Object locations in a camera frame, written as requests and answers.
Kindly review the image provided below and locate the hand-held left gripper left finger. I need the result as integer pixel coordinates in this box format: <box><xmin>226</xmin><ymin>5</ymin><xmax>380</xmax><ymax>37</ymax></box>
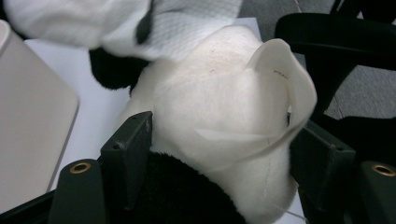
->
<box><xmin>100</xmin><ymin>110</ymin><xmax>154</xmax><ymax>213</ymax></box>

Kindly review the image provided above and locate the white storage box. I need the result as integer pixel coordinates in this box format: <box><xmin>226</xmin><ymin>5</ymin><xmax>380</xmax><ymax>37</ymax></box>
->
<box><xmin>0</xmin><ymin>20</ymin><xmax>79</xmax><ymax>215</ymax></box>

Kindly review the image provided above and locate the white table mat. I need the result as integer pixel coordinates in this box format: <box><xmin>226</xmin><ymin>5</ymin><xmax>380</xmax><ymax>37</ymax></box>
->
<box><xmin>23</xmin><ymin>17</ymin><xmax>307</xmax><ymax>224</ymax></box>

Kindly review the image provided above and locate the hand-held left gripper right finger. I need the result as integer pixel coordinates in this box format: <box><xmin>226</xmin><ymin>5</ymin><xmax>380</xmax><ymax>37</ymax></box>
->
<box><xmin>289</xmin><ymin>119</ymin><xmax>357</xmax><ymax>213</ymax></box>

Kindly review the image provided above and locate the panda plush toy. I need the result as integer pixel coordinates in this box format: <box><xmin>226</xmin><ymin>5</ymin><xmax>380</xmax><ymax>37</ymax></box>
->
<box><xmin>3</xmin><ymin>0</ymin><xmax>318</xmax><ymax>224</ymax></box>

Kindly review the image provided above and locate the white wet wipe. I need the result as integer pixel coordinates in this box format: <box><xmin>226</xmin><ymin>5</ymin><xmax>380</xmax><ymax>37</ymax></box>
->
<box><xmin>102</xmin><ymin>0</ymin><xmax>245</xmax><ymax>63</ymax></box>

